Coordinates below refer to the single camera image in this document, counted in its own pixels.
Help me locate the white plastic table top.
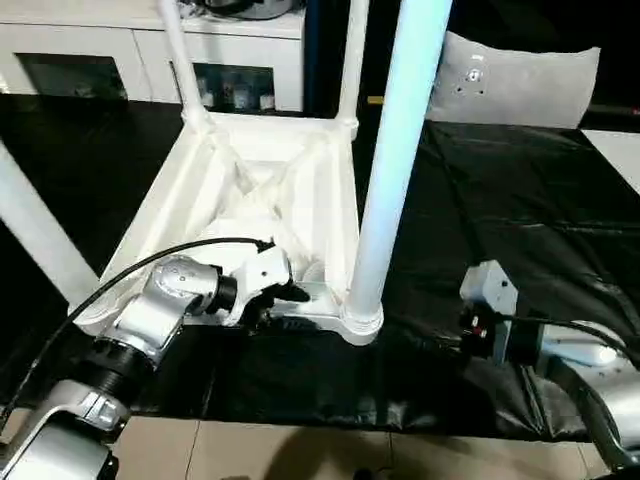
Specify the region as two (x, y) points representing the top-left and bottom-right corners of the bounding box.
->
(73, 112), (387, 350)

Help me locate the white plastic table leg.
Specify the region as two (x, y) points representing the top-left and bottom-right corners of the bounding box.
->
(333, 0), (372, 132)
(156, 0), (212, 132)
(346, 0), (455, 322)
(0, 141), (102, 312)

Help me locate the white flat board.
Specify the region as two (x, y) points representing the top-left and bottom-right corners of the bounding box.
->
(581, 127), (640, 195)

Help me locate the black cabinet with yellow label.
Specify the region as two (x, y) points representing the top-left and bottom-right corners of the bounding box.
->
(301, 0), (454, 124)

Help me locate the grey pillow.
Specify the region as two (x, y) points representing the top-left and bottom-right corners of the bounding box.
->
(428, 29), (602, 130)

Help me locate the dark round object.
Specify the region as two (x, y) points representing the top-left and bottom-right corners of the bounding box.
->
(203, 0), (297, 21)

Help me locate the white cabinet with glass doors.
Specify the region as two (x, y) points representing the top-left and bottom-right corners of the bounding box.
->
(0, 0), (307, 115)

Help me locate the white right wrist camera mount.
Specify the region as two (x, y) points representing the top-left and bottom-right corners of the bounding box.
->
(458, 258), (520, 367)

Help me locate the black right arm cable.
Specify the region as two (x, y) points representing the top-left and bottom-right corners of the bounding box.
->
(497, 313), (640, 354)

